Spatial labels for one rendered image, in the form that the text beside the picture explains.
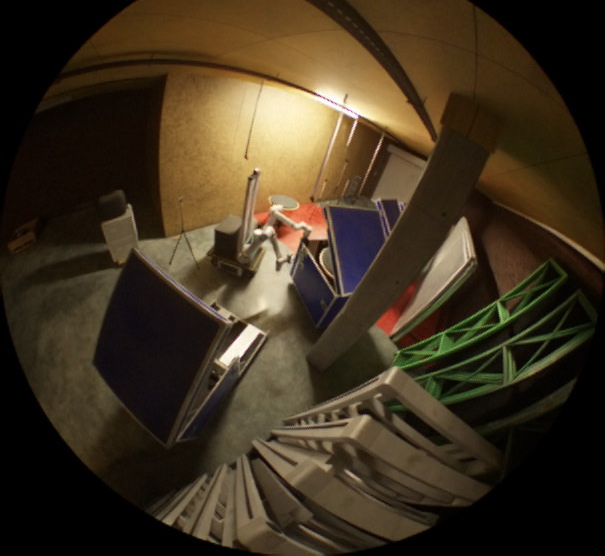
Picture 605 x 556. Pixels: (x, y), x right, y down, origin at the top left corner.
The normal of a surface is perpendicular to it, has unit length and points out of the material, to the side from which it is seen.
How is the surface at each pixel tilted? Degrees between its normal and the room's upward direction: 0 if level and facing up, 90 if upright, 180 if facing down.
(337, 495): 0
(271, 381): 0
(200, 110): 90
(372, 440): 1
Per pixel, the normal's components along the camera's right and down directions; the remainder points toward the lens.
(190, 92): 0.69, 0.59
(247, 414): 0.27, -0.75
